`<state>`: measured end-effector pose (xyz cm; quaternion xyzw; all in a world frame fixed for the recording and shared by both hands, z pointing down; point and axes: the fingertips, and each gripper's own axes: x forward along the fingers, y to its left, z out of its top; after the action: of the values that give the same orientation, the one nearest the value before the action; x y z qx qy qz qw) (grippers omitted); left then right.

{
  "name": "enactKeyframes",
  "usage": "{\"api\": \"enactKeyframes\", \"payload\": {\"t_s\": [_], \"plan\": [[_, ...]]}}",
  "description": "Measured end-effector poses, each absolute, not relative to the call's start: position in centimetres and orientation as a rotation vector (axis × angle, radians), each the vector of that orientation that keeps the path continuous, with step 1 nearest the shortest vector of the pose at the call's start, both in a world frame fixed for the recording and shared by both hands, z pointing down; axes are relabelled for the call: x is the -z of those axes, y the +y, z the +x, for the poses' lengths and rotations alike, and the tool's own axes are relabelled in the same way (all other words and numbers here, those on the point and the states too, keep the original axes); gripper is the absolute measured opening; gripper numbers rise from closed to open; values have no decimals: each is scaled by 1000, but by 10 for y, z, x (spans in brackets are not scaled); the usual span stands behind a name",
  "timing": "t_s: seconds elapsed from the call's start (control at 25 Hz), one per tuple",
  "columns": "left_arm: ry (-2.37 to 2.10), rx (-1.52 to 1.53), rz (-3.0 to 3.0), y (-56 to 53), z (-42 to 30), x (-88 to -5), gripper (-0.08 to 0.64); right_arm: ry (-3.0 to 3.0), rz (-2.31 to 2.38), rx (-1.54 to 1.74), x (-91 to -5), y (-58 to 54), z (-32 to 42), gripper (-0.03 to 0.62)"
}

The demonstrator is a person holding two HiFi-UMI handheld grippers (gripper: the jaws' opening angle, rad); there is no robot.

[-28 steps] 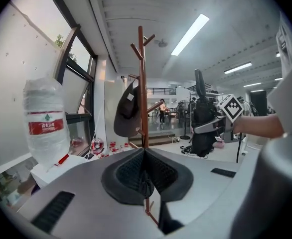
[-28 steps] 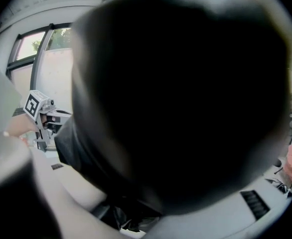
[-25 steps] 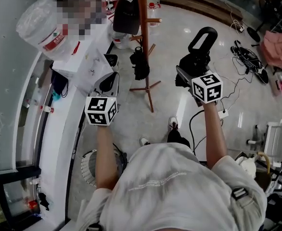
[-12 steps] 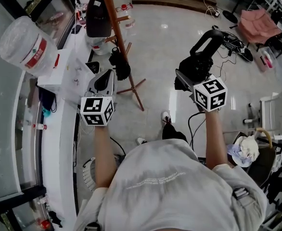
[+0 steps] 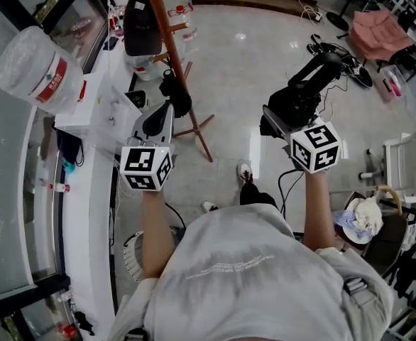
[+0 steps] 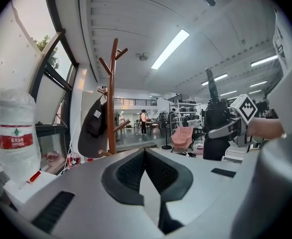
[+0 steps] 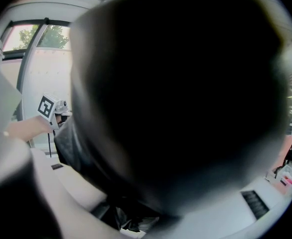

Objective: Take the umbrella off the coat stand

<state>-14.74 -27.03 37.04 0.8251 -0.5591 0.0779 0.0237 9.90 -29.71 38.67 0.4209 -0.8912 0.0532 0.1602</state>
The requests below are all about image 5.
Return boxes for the black fan stand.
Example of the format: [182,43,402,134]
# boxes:
[325,0,386,32]

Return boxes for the person's white right shoe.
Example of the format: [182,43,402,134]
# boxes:
[236,161,254,186]

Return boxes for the pink cushioned chair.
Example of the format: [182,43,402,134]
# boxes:
[347,8,415,63]

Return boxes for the dark hanging bag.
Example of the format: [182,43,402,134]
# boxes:
[122,0,163,57]

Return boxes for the clear water jug on floor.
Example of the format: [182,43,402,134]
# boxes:
[124,52,167,82]

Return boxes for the pale purple cloth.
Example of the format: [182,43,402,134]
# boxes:
[334,210,372,244]

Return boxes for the black white-sole sneaker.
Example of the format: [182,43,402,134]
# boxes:
[342,57,373,88]

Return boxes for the clear red-cap floor bottle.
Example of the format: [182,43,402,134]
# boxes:
[167,4,199,52]

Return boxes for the grey shoulder strap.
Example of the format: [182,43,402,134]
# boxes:
[342,276,376,310]

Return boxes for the person's left forearm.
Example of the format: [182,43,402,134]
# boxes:
[139,189,176,281]

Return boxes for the black cable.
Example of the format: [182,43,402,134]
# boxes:
[277,168,305,216]

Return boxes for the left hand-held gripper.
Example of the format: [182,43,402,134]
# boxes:
[119,101,176,193]

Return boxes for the white ribbed basket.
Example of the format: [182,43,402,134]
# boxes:
[122,225,182,283]

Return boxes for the person's right forearm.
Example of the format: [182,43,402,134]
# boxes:
[302,170,337,252]

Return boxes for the white plastic chair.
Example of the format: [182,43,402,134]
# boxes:
[358,127,416,202]

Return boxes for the large clear red-label water jug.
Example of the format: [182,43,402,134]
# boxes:
[0,26,87,115]

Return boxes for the clear pink storage bin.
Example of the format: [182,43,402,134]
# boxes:
[375,65,412,102]

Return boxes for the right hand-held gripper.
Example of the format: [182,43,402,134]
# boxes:
[258,51,343,175]

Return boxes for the black shoe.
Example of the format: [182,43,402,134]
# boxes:
[306,33,332,55]

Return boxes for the white curved counter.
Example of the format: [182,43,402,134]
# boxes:
[0,0,138,341]

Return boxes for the clear plastic storage box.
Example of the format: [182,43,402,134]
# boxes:
[54,72,143,152]

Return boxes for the person's black trouser leg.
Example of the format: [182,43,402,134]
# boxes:
[239,182,278,210]

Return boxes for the basket with wooden handle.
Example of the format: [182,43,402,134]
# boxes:
[335,185,410,276]

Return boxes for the glass cabinet with gold trim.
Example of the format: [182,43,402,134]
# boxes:
[33,0,110,75]

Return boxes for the person's grey t-shirt torso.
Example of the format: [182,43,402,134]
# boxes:
[106,204,395,341]

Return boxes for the brown wooden coat stand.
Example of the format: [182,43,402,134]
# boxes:
[136,0,216,163]

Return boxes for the white crumpled cloth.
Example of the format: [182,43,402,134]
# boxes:
[349,196,384,236]

